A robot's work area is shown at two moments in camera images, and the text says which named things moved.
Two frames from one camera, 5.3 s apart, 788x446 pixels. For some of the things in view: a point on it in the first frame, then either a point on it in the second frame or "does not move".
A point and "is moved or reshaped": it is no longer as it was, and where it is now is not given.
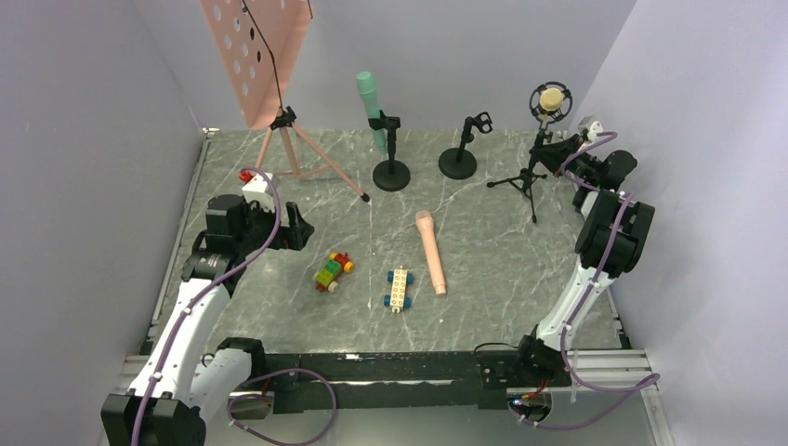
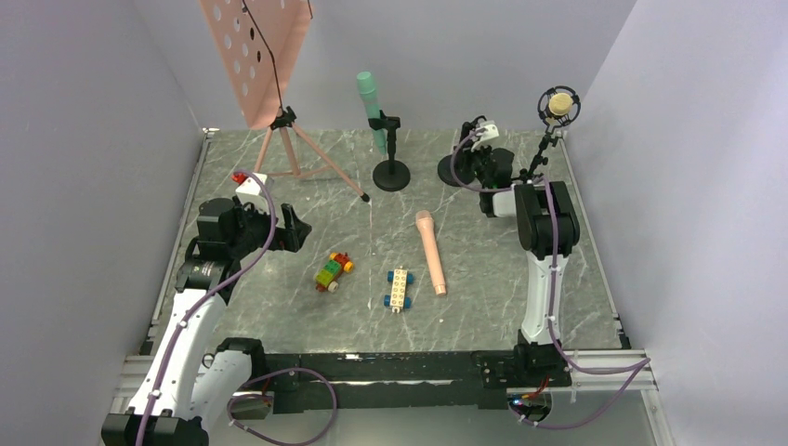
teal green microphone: x=369 y=93 does not move
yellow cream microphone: x=551 y=98 is moved or reshaped
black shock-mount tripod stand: x=526 y=180 is moved or reshaped
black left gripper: x=290 y=225 does not move
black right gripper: x=568 y=153 → x=470 y=143
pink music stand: x=258 y=43 does not move
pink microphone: x=426 y=222 does not move
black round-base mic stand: x=390 y=175 does not move
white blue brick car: x=398 y=299 does not move
